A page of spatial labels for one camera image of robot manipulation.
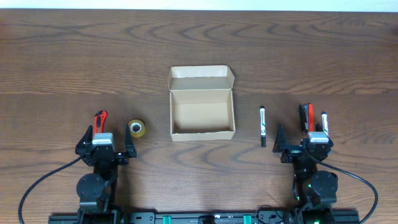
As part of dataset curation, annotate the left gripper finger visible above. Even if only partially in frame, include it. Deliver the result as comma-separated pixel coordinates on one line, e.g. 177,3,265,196
124,124,134,152
76,125,93,149

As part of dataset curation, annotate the blue capped white marker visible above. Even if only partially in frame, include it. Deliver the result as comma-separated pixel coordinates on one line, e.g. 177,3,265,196
321,111,329,136

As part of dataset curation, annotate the red black stapler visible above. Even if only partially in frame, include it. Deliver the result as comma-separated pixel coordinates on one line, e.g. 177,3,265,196
299,103,315,133

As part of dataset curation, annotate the yellow clear tape roll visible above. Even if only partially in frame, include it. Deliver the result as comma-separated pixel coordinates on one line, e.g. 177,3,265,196
128,119,146,138

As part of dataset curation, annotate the red utility knife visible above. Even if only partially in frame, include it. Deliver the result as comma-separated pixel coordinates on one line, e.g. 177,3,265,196
94,110,108,134

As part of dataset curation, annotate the black capped white marker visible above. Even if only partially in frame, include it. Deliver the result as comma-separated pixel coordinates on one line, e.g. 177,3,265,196
259,106,266,147

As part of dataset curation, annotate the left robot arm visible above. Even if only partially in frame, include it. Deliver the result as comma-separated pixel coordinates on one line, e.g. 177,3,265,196
75,126,137,224

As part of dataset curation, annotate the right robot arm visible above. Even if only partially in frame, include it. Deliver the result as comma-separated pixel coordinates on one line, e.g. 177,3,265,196
272,124,338,224

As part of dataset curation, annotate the open brown cardboard box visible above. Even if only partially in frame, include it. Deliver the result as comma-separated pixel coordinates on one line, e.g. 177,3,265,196
168,65,236,142

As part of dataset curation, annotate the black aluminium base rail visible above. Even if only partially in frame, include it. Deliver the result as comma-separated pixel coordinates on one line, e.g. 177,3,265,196
48,210,359,224

